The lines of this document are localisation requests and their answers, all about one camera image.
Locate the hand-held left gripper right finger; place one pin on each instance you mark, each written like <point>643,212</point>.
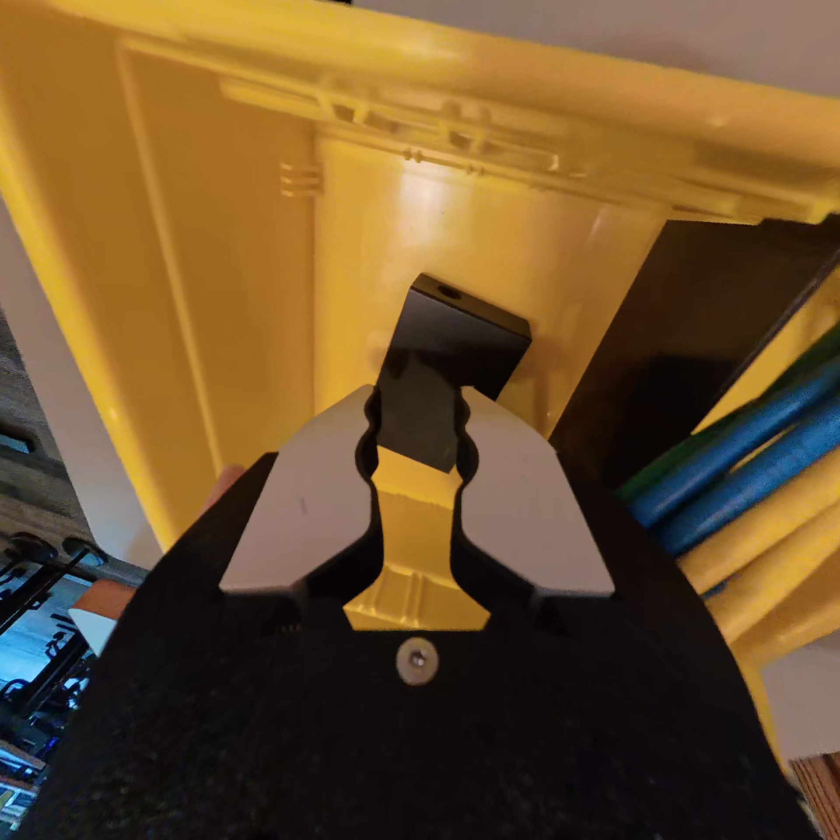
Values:
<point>525,505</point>

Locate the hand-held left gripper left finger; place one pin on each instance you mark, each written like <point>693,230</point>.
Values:
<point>308,499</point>

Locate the black ethernet port box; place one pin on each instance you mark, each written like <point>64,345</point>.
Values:
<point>446,348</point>

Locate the yellow plastic bin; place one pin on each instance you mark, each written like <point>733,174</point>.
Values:
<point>249,275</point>

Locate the black divider panel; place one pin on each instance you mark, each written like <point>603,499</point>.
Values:
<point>682,328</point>

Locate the orange and white block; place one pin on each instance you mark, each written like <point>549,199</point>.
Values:
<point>98,613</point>

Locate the black metal stand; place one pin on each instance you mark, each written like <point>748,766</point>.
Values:
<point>39,571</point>

